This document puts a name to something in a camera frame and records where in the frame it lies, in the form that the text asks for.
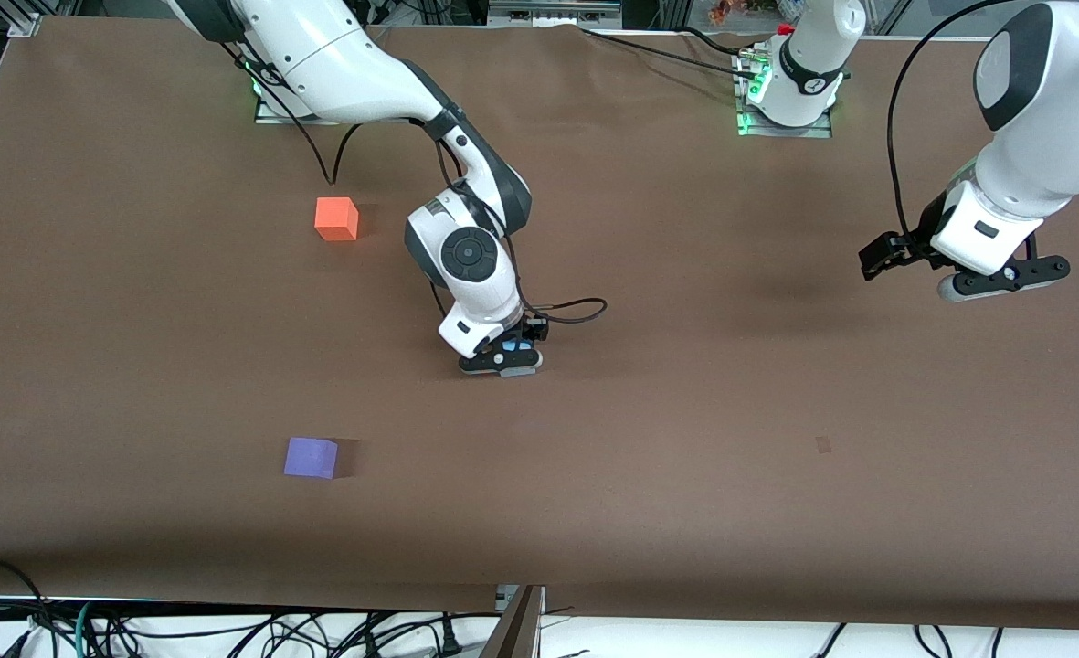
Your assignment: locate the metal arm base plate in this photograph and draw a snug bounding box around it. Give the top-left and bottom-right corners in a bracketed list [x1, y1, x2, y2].
[734, 53, 835, 139]
[253, 78, 417, 125]

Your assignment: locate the purple foam block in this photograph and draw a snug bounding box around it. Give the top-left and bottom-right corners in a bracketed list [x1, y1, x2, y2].
[283, 437, 339, 481]

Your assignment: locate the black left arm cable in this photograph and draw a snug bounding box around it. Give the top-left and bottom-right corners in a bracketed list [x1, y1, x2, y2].
[886, 0, 1020, 240]

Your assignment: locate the black looped floor cable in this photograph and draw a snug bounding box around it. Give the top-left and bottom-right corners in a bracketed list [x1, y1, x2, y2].
[0, 556, 56, 658]

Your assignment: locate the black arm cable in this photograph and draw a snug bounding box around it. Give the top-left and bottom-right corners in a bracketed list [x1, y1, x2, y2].
[217, 37, 608, 326]
[886, 0, 1020, 240]

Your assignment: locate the aluminium profile post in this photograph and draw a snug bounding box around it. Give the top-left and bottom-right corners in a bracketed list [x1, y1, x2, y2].
[484, 585, 546, 658]

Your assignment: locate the orange foam block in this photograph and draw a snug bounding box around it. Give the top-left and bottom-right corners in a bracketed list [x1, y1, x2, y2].
[314, 196, 360, 242]

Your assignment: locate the aluminium frame corner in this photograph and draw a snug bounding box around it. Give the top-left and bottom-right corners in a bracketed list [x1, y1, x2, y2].
[5, 0, 48, 39]

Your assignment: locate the grey device box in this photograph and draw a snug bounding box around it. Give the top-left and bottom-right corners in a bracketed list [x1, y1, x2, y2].
[487, 0, 624, 30]

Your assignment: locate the black floor cable bundle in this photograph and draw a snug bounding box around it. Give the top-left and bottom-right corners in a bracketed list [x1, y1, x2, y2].
[91, 610, 503, 658]

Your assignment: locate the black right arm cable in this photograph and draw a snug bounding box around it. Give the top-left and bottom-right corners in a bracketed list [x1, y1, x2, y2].
[217, 37, 608, 326]

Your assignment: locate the black table cable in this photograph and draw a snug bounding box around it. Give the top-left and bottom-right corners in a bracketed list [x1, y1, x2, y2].
[681, 26, 752, 58]
[581, 27, 759, 81]

